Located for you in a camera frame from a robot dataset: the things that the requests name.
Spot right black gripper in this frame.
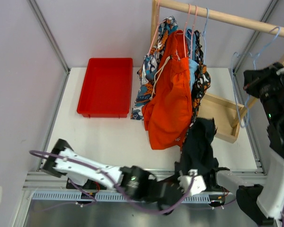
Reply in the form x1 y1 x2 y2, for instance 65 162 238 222
242 61 284 122

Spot blue wire hanger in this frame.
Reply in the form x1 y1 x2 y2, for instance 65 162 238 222
202 8 209 65
231 26 282 128

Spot black shorts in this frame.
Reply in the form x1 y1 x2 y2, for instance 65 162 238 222
179 118 219 180

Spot camouflage orange grey shorts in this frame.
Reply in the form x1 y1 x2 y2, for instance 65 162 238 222
189 30 211 127

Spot light blue shorts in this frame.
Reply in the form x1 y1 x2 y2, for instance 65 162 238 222
188 36 198 91

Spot blue orange patterned shorts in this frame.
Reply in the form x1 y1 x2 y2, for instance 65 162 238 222
131 16 178 120

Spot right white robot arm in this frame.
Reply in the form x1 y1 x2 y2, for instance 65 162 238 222
206 62 284 226

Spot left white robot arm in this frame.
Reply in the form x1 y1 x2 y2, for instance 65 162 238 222
42 139 195 215

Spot wooden clothes rack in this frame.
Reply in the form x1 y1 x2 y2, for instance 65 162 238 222
151 0 284 144

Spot red plastic bin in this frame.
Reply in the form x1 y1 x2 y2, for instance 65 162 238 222
77 58 133 118

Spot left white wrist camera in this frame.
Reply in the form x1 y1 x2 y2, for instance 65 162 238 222
177 169 206 197

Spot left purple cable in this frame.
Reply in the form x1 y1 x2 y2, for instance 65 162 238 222
29 150 195 215

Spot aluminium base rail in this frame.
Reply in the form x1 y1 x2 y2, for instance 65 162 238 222
23 168 267 203

